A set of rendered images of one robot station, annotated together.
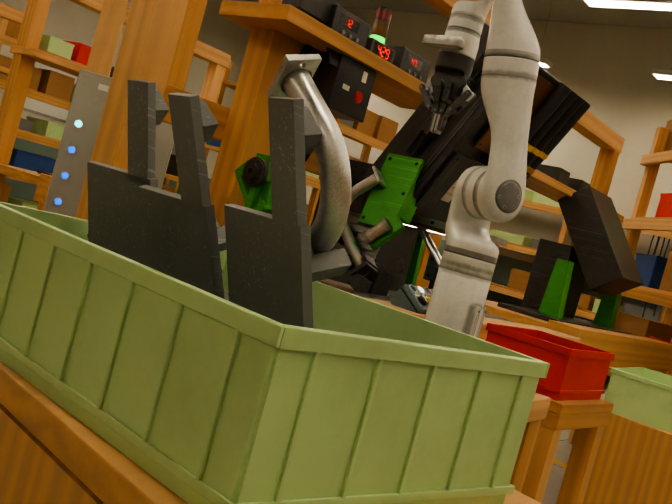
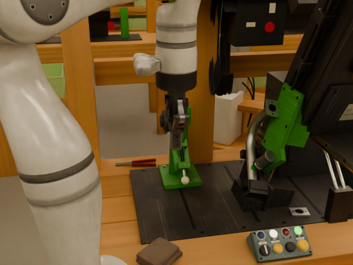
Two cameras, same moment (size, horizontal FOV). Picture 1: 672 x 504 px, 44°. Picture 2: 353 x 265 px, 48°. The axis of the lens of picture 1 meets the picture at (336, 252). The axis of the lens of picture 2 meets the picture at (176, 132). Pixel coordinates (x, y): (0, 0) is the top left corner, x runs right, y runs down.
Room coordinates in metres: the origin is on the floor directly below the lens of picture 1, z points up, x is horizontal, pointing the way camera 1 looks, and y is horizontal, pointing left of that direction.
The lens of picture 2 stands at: (1.18, -0.60, 1.63)
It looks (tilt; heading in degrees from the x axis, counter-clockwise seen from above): 24 degrees down; 42
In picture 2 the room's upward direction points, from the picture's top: straight up
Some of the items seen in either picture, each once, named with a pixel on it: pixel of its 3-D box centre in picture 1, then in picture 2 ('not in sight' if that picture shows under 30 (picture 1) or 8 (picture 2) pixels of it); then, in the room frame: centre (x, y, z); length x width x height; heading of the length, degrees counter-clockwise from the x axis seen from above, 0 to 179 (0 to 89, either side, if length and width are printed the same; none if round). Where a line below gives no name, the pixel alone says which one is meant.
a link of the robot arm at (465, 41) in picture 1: (456, 39); (165, 51); (1.69, -0.12, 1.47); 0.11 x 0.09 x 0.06; 142
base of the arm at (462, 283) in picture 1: (456, 305); not in sight; (1.43, -0.22, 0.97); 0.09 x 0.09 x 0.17; 66
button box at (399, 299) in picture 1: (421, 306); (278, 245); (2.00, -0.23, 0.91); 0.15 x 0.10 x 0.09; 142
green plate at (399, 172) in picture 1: (397, 193); (291, 120); (2.24, -0.12, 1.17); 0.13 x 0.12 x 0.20; 142
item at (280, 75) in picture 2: (367, 225); (310, 121); (2.50, -0.07, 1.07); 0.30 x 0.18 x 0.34; 142
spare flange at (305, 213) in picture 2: not in sight; (299, 212); (2.19, -0.20, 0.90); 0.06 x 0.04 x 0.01; 133
